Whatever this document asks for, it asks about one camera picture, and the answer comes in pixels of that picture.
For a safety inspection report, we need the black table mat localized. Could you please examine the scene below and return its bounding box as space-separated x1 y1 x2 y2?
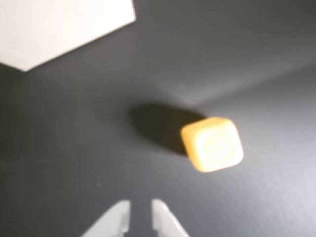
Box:
0 0 316 237

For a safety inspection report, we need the white open box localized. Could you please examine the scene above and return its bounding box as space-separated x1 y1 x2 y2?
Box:
0 0 137 73

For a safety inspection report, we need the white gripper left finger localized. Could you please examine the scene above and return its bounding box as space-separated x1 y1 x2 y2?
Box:
80 199 131 237

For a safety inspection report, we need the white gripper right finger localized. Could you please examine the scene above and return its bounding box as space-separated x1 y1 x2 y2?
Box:
151 198 190 237

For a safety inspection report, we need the yellow cube block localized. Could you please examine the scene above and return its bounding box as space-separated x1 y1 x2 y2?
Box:
180 117 244 173

